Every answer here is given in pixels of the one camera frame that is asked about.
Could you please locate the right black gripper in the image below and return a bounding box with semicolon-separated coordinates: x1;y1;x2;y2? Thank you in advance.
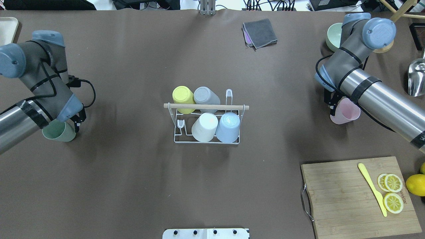
324;89;342;116

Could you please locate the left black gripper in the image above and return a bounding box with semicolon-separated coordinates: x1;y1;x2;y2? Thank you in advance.
68;76;87;133

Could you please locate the pink plastic cup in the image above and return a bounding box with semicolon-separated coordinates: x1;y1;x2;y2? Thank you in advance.
330;97;361;124

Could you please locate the green plastic cup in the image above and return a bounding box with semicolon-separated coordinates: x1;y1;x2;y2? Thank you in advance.
42;119;76;142

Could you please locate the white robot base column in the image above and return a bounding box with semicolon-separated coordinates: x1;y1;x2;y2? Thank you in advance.
162;228;250;239

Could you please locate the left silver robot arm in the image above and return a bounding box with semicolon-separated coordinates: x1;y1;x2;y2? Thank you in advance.
0;30;86;153

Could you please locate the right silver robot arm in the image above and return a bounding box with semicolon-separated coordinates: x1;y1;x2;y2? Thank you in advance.
315;13;425;152

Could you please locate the light blue plastic cup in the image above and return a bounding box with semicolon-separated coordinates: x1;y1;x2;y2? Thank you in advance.
215;112;240;143

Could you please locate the yellow plastic cup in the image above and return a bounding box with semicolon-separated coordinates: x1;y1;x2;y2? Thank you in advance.
172;86;196;104

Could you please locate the white cup holder rack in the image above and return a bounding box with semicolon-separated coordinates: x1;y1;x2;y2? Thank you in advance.
164;86;250;145

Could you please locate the cream plastic cup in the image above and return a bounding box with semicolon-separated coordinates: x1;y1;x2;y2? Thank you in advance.
191;113;218;142

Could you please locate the grey plastic cup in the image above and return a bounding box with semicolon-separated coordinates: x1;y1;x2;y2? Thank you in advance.
193;86;220;105

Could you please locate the yellow plastic knife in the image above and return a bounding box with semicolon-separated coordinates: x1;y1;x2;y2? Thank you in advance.
357;162;387;217

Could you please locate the green ceramic bowl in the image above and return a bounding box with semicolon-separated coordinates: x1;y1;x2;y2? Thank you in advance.
325;23;343;52

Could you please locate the lemon slice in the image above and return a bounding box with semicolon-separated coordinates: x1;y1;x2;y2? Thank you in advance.
383;192;404;214
377;173;390;192
384;174;403;193

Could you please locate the metal scoop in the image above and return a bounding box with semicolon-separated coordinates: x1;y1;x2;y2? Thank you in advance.
408;49;425;97

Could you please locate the bamboo cutting board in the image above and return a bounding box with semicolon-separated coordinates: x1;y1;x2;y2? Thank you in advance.
301;156;422;239

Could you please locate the grey folded cloth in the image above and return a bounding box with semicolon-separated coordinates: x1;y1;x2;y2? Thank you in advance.
242;19;278;49

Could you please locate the wooden mug tree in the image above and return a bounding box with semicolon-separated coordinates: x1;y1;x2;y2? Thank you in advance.
373;0;425;53

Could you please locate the cream plastic tray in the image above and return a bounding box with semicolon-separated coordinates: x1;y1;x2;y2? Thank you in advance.
0;17;19;46

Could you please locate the aluminium frame post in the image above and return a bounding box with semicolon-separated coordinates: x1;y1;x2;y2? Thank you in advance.
199;0;216;16

